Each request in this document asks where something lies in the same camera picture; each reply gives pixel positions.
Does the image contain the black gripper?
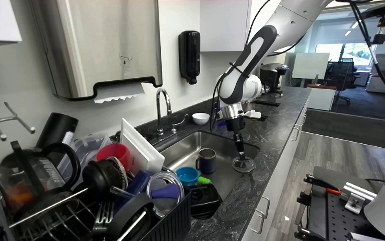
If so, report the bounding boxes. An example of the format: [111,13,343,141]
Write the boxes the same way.
[218,99,251,161]

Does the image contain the grey round cup lid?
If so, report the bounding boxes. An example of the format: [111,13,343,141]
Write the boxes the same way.
[230,154,257,175]

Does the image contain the navy blue cup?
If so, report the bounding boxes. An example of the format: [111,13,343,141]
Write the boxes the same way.
[194,147,218,175]

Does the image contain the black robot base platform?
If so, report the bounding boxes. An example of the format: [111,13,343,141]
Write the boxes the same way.
[293,166,385,241]

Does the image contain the stainless steel sink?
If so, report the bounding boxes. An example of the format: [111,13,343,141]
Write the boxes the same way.
[158,130,261,205]

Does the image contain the small white bowl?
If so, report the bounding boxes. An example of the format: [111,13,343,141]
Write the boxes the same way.
[191,111,211,126]

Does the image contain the green plastic utensil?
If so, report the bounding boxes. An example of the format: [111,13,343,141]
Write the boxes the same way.
[195,175,214,186]

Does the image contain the white base cabinets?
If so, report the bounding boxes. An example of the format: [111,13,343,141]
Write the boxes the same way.
[239,104,310,241]

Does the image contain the small blue bowl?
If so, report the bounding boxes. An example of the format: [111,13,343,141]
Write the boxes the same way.
[174,166,200,187]

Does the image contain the black plastic container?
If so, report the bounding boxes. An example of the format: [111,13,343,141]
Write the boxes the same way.
[186,182,223,220]

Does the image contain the chrome faucet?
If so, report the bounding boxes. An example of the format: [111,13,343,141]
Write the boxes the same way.
[150,87,190,139]

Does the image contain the black and red tool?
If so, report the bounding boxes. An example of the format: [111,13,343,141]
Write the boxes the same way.
[302,173,342,197]

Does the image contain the low white cabinet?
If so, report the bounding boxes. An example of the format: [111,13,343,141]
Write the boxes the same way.
[306,86,337,112]

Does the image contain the white rectangular plate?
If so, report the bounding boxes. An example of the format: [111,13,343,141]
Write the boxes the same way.
[119,116,166,177]

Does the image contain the white board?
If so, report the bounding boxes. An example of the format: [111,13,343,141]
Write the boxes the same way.
[291,51,331,82]

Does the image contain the dark dish rack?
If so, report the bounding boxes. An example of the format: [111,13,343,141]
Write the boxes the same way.
[0,178,194,241]

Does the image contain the dark office chair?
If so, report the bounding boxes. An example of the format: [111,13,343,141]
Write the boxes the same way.
[325,59,358,107]
[351,68,373,88]

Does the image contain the red plastic bowl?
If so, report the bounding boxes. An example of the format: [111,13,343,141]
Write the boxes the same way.
[95,142,135,173]

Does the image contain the white paper towel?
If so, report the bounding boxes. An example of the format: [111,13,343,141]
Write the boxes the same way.
[92,82,146,106]

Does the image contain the black round pan lid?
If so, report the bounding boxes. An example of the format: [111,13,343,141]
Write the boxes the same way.
[105,191,156,241]

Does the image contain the clear plastic container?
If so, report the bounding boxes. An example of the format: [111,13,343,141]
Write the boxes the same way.
[60,130,113,179]

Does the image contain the black fork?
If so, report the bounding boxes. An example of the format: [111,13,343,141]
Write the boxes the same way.
[91,199,116,238]

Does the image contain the white office partition panel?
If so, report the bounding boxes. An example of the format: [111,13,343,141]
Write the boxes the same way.
[365,52,385,95]

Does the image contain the steel paper towel dispenser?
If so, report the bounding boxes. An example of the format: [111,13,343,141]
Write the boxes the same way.
[36,0,164,102]

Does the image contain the black tumbler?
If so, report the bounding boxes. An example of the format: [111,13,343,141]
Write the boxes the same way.
[35,111,80,151]

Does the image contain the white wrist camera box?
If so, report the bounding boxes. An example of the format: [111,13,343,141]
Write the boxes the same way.
[244,108,263,120]

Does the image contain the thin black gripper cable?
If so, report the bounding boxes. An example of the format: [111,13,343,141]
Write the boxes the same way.
[207,0,271,131]

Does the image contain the steel cabinet door handle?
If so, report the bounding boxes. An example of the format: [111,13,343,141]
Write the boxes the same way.
[291,123,302,142]
[248,195,273,236]

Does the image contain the black wall soap dispenser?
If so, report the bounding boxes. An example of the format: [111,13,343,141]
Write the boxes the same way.
[178,29,202,86]

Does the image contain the aluminium bracket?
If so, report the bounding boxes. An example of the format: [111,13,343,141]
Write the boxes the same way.
[342,179,378,216]

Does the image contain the black ladle steel handle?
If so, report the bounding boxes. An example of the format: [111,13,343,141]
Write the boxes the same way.
[7,157,131,230]

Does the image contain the thick black hanging cable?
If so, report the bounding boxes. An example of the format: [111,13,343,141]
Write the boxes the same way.
[349,0,385,122]

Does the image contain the glass coffee pot black handle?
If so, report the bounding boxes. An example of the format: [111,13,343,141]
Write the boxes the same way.
[0,139,83,218]

